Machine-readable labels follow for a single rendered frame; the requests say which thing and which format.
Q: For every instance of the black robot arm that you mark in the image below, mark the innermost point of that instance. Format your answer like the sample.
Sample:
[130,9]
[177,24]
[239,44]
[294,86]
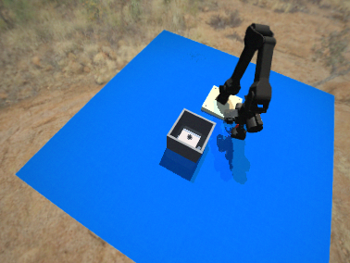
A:
[259,37]

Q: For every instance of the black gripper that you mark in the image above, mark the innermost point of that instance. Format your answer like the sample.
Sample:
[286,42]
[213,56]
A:
[239,132]

